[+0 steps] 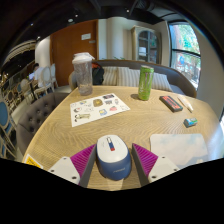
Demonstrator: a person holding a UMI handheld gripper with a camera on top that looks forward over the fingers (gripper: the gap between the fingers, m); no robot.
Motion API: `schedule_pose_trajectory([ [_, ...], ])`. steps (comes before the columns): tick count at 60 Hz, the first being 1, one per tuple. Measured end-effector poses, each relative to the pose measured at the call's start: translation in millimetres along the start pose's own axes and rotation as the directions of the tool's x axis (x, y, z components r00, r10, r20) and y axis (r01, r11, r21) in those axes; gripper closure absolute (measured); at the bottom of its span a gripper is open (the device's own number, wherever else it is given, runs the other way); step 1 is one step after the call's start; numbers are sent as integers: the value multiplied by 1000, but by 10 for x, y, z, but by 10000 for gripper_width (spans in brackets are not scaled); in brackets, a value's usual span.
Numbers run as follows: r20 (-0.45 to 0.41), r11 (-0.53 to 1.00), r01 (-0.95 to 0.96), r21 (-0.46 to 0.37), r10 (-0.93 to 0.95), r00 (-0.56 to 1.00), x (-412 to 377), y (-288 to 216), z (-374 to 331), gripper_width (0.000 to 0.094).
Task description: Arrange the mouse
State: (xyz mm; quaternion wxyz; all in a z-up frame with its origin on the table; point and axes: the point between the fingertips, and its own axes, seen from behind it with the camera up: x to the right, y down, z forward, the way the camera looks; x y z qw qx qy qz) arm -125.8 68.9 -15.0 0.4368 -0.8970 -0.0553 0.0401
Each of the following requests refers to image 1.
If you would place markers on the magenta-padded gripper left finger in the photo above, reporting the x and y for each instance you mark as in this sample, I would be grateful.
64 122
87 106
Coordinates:
68 168

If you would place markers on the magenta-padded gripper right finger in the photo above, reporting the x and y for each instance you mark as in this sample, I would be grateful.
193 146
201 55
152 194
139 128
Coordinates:
160 167

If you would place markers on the white and blue computer mouse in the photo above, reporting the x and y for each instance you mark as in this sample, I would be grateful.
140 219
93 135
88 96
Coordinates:
113 158

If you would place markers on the pale blue mouse pad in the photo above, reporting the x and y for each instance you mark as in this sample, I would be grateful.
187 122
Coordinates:
178 148

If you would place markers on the yellow card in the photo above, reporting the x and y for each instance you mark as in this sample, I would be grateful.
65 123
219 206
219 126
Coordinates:
32 161

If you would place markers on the small blue green pack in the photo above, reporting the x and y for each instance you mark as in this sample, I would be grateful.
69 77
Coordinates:
190 122

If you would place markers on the grey tufted armchair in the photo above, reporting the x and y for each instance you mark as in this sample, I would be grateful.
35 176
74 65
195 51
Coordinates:
35 115

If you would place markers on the white sticker sheet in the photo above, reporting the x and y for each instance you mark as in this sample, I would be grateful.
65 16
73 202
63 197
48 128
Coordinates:
96 110

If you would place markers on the black and red flat box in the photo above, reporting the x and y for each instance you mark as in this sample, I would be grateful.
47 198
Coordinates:
170 103

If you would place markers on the blue upholstered chair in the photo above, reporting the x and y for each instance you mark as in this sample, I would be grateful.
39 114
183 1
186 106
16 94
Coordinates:
4 116

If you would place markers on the green drink can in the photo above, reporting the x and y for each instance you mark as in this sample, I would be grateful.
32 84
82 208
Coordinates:
145 83

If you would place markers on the striped cushion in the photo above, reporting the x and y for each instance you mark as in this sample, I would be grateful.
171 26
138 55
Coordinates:
128 77
161 81
110 76

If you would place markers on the grey curved sofa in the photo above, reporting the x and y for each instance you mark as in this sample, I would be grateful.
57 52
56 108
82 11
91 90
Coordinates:
176 78

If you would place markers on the group of white chairs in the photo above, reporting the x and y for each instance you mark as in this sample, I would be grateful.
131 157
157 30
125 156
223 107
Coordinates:
46 80

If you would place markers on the clear shaker bottle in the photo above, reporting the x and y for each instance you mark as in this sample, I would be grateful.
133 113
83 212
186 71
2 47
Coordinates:
83 75

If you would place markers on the black backpack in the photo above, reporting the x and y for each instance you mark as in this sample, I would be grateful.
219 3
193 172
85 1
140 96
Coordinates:
98 75

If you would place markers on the person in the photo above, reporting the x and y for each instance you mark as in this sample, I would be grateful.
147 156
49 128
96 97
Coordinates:
37 71

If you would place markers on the black-framed window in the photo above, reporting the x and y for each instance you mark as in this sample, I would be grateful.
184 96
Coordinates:
185 53

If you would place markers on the brown wooden door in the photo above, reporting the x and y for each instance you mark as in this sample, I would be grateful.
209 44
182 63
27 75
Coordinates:
66 46

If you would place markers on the cream glass-door cabinet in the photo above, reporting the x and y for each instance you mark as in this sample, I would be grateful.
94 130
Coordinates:
146 45

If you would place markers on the white door sign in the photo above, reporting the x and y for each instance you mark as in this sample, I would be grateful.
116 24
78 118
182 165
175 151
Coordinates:
86 36

